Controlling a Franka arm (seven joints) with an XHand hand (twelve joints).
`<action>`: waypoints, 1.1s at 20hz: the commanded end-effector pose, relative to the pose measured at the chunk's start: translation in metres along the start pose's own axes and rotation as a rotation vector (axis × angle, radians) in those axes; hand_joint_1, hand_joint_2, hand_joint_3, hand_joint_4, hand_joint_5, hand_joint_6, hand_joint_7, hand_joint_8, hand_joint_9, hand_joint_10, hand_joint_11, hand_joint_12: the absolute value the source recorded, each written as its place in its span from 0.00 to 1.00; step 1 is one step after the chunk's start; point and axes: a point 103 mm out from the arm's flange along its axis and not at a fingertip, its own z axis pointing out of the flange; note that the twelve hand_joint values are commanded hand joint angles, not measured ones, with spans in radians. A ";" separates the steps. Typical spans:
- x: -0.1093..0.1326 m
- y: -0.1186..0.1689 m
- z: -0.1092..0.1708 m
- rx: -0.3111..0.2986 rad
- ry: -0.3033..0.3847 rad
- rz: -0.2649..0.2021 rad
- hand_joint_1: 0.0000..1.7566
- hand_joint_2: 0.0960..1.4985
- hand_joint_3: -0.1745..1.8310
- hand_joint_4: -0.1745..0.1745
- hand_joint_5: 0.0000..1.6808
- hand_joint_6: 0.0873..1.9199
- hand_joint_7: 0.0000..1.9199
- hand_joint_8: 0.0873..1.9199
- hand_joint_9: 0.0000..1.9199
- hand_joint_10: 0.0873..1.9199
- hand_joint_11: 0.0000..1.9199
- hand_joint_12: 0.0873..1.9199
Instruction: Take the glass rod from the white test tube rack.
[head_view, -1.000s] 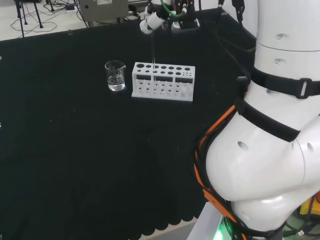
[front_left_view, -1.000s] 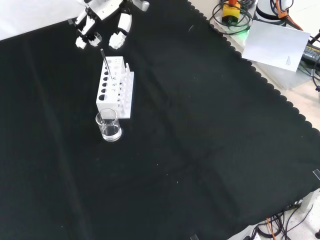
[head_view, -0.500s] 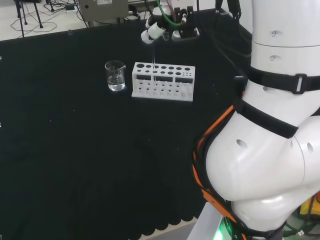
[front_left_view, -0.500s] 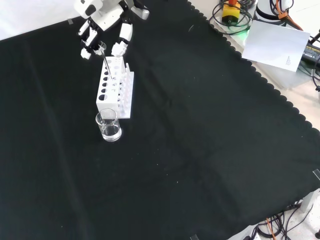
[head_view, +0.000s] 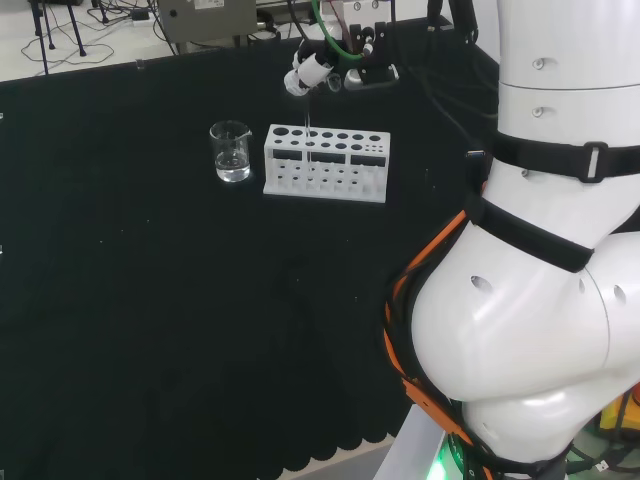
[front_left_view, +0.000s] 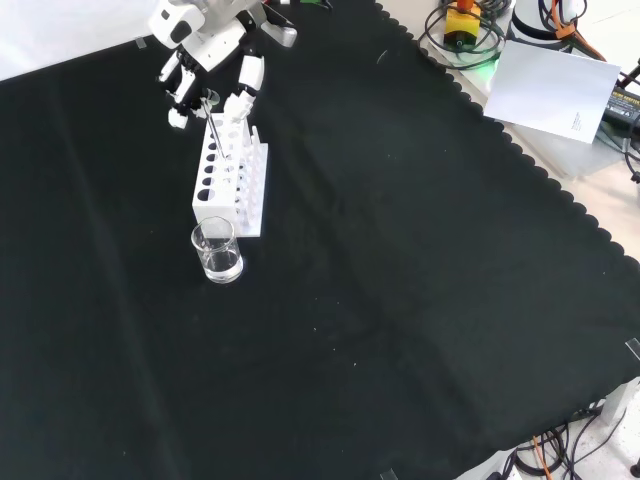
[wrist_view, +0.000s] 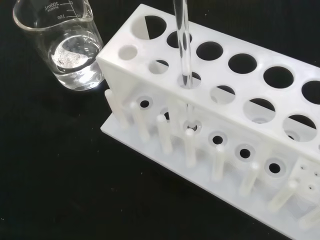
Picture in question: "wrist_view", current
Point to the white test tube rack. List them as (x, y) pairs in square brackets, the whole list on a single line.
[(225, 125)]

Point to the clear glass beaker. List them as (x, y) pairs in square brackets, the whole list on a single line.
[(70, 55)]

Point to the black bench cloth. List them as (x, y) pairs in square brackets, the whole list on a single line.
[(50, 162)]

